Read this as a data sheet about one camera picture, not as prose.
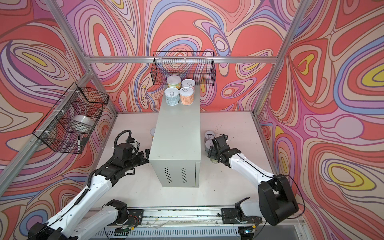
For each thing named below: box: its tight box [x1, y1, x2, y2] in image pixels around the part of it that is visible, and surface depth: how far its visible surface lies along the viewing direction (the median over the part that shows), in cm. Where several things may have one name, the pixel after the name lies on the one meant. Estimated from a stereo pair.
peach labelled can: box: [179, 86, 195, 106], surface depth 76 cm
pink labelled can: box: [181, 78, 196, 90], surface depth 80 cm
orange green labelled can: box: [166, 75, 182, 90], surface depth 78 cm
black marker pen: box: [77, 135, 81, 152], surface depth 73 cm
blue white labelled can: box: [164, 87, 180, 106], surface depth 75 cm
